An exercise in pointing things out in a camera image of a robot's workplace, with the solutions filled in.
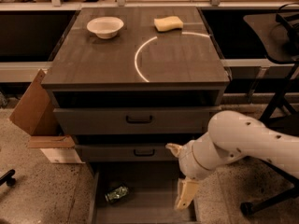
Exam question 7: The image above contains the white bowl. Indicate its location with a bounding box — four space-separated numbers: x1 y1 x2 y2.
87 17 124 39

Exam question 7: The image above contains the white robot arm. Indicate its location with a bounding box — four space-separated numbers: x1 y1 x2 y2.
166 110 299 216

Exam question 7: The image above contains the grey drawer cabinet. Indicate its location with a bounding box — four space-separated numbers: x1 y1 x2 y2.
41 6 231 164

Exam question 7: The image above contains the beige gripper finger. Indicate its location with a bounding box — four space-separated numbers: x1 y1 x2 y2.
165 143 182 158
175 177 199 210

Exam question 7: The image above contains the middle grey drawer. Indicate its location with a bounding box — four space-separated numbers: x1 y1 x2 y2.
75 143 177 162

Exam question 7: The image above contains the top grey drawer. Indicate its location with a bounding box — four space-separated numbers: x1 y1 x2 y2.
54 106 221 135

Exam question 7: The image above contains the black chair caster left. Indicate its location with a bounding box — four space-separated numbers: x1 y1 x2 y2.
0 169 16 187

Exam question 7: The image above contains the bottom open grey drawer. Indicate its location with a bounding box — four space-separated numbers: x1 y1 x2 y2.
88 161 199 224

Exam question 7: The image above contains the black stand with tray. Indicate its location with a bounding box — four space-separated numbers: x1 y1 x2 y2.
244 5 299 136

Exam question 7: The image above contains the yellow sponge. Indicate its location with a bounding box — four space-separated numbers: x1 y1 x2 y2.
154 16 183 32

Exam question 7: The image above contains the black office chair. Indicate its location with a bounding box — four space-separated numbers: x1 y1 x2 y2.
239 159 299 217

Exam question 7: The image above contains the green soda can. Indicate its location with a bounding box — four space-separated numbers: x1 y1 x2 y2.
105 185 129 203

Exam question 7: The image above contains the brown cardboard box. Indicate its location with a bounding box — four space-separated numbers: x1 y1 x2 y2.
9 70 82 164

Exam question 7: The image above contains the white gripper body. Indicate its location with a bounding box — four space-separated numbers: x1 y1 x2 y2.
178 140 218 180

